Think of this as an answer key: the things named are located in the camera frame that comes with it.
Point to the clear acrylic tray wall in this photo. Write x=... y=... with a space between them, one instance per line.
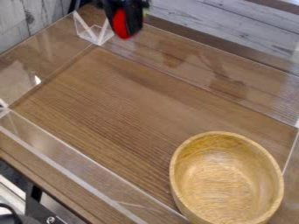
x=96 y=114

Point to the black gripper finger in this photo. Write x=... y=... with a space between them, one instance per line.
x=111 y=9
x=133 y=16

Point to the wooden oval bowl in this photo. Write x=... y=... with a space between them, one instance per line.
x=226 y=180

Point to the black metal table bracket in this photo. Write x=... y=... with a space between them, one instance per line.
x=45 y=209

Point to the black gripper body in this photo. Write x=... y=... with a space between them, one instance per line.
x=121 y=3

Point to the clear acrylic corner bracket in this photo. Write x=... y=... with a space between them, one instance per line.
x=95 y=34

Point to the red toy strawberry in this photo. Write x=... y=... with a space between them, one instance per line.
x=119 y=23

